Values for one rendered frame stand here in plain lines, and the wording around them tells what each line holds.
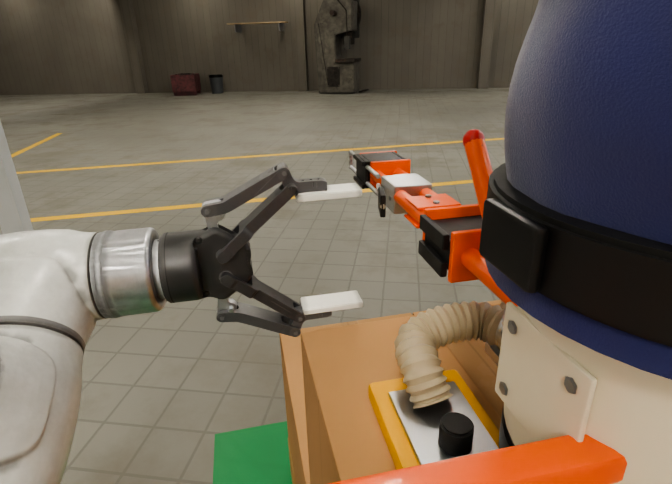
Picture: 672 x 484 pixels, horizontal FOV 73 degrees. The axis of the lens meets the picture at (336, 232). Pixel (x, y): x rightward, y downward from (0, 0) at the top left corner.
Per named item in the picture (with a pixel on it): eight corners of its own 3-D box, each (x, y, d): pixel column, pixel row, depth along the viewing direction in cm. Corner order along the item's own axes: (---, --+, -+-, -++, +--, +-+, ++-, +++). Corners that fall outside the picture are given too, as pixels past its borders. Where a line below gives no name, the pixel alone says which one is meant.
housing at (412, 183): (433, 211, 71) (434, 183, 69) (391, 215, 69) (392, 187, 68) (416, 198, 77) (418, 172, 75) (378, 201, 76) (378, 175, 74)
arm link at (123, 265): (124, 291, 53) (177, 285, 54) (103, 336, 44) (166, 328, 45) (107, 218, 49) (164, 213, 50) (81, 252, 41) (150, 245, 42)
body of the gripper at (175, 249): (161, 218, 49) (246, 210, 51) (173, 286, 53) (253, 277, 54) (149, 245, 43) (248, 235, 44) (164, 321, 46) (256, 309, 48)
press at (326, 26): (370, 90, 1442) (370, -17, 1329) (367, 94, 1318) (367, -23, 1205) (322, 91, 1464) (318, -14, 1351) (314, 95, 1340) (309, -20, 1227)
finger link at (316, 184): (278, 191, 48) (276, 163, 47) (324, 187, 49) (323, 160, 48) (279, 195, 47) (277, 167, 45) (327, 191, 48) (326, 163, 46)
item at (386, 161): (410, 186, 82) (411, 159, 80) (370, 189, 81) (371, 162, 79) (395, 175, 90) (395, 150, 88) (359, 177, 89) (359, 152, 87)
